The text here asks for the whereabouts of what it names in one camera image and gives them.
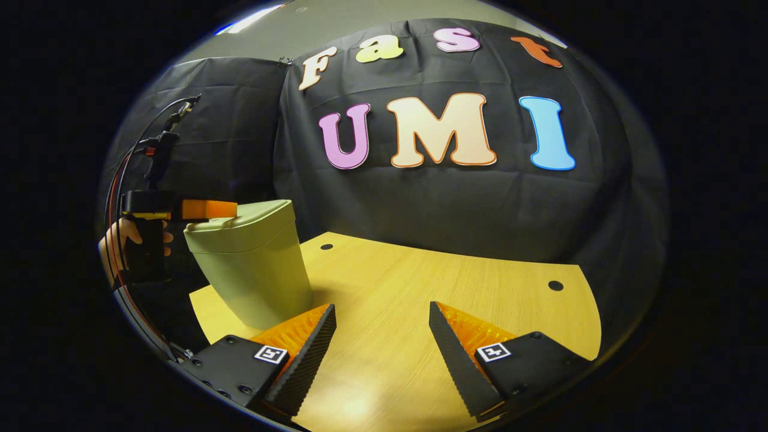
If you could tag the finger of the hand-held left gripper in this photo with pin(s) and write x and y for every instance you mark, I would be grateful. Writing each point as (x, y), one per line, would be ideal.
(210, 209)

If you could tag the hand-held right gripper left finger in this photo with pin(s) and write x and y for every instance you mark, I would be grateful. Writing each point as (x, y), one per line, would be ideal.
(306, 360)

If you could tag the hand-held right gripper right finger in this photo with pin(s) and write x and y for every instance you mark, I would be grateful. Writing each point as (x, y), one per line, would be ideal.
(459, 360)

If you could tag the green desktop garbage bin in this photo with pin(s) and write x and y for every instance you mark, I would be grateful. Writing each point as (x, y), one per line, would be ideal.
(252, 270)

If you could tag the wooden desktop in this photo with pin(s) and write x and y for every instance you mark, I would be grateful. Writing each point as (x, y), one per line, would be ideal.
(420, 288)

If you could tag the black backdrop cloth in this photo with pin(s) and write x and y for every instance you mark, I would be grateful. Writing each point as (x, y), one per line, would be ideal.
(450, 204)

